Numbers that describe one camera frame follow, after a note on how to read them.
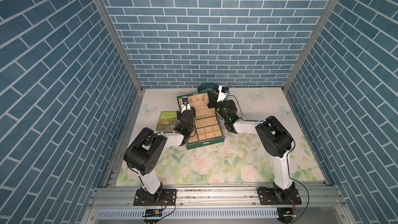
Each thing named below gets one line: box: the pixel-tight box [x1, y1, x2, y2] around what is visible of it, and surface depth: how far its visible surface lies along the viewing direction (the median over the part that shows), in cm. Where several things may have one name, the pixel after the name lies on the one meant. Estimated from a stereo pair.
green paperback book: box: [155, 110, 178, 132], surface depth 101 cm
